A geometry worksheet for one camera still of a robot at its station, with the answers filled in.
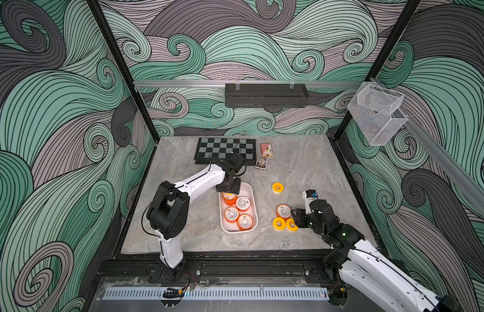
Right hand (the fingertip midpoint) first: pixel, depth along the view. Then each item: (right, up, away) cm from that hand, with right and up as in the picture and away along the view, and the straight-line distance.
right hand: (297, 211), depth 81 cm
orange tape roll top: (-29, +1, +9) cm, 31 cm away
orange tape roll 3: (-22, -6, +4) cm, 24 cm away
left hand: (-28, +9, +7) cm, 31 cm away
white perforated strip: (-33, -27, -12) cm, 44 cm away
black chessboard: (-35, +28, +29) cm, 53 cm away
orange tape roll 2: (-28, -3, +6) cm, 29 cm away
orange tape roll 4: (-4, -2, +7) cm, 8 cm away
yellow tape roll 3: (-7, -7, +4) cm, 11 cm away
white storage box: (-25, -2, +6) cm, 26 cm away
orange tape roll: (-23, +1, +9) cm, 25 cm away
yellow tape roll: (-29, +4, +8) cm, 31 cm away
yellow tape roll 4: (-3, -6, +4) cm, 7 cm away
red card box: (-9, +27, +32) cm, 43 cm away
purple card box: (-13, +20, +26) cm, 35 cm away
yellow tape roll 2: (-5, +7, +15) cm, 18 cm away
